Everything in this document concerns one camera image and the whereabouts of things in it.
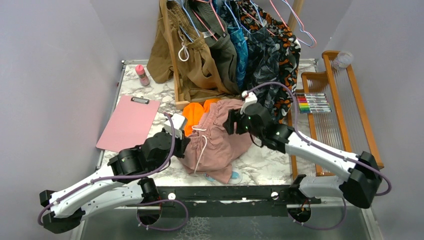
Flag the pink shorts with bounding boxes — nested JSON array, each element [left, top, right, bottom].
[[179, 99, 252, 184]]

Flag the pink wire hanger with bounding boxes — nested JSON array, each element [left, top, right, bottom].
[[269, 0, 317, 49]]

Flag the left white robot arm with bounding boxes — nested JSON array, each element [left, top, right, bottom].
[[37, 130, 190, 234]]

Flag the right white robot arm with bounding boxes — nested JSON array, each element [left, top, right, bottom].
[[223, 103, 383, 209]]

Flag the dark leaf print shorts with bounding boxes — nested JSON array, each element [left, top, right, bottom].
[[235, 0, 281, 91]]

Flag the blue patterned hanging shorts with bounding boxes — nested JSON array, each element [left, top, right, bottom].
[[215, 0, 249, 92]]

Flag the dark green hanging shorts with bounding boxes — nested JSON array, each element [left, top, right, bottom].
[[184, 0, 240, 94]]

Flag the orange camo hanging shorts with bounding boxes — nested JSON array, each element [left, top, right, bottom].
[[249, 0, 301, 123]]

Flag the packaged blue toothbrush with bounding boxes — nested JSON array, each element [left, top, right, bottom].
[[203, 170, 243, 185]]

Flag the pink clipboard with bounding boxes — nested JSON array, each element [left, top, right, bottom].
[[96, 95, 161, 153]]

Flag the coloured marker set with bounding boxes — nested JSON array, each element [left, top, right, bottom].
[[295, 93, 332, 114]]

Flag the pink bottle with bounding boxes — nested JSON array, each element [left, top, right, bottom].
[[134, 64, 150, 87]]

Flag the wooden dish rack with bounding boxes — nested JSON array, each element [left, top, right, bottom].
[[287, 50, 385, 169]]

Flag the clear plastic cup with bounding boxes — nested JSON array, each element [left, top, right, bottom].
[[331, 51, 354, 71]]

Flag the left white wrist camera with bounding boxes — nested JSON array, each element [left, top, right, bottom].
[[163, 113, 188, 140]]

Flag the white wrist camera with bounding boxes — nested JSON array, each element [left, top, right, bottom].
[[163, 113, 188, 140], [240, 90, 258, 114]]

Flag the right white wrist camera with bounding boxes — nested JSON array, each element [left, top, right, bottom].
[[240, 90, 258, 114]]

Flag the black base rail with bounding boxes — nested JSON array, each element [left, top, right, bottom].
[[157, 185, 313, 218]]

